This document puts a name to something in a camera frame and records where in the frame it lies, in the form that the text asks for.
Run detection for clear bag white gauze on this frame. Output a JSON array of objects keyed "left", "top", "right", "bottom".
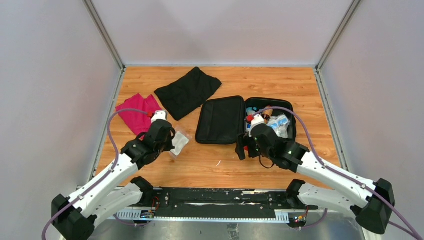
[{"left": 169, "top": 125, "right": 192, "bottom": 160}]

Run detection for clear bag blue items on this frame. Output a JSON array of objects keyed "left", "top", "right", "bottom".
[{"left": 266, "top": 114, "right": 291, "bottom": 139}]

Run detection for brown bottle orange cap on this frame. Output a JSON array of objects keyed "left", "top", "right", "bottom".
[{"left": 261, "top": 108, "right": 274, "bottom": 124}]

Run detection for red black medicine kit case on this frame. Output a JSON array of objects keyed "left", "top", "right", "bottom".
[{"left": 195, "top": 95, "right": 294, "bottom": 145}]

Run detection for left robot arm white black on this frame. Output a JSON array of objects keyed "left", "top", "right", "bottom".
[{"left": 42, "top": 119, "right": 176, "bottom": 240}]

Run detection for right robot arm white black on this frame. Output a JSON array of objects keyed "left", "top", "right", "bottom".
[{"left": 235, "top": 123, "right": 396, "bottom": 235}]

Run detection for pink cloth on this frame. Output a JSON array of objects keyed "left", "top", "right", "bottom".
[{"left": 115, "top": 93, "right": 162, "bottom": 135}]

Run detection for black cloth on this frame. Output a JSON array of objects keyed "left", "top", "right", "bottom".
[{"left": 154, "top": 66, "right": 222, "bottom": 121}]

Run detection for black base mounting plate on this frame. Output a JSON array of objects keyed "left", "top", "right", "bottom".
[{"left": 134, "top": 187, "right": 318, "bottom": 221}]

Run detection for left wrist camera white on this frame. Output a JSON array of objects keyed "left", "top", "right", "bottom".
[{"left": 147, "top": 110, "right": 168, "bottom": 123}]

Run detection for aluminium frame rail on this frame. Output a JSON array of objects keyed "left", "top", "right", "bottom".
[{"left": 59, "top": 185, "right": 375, "bottom": 240}]

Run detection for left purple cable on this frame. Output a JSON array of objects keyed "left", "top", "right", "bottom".
[{"left": 41, "top": 108, "right": 150, "bottom": 240}]

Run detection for purple cable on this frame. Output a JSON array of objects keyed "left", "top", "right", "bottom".
[
  {"left": 253, "top": 106, "right": 424, "bottom": 240},
  {"left": 41, "top": 108, "right": 150, "bottom": 240}
]

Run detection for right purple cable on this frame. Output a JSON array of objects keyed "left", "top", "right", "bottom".
[{"left": 253, "top": 106, "right": 424, "bottom": 240}]

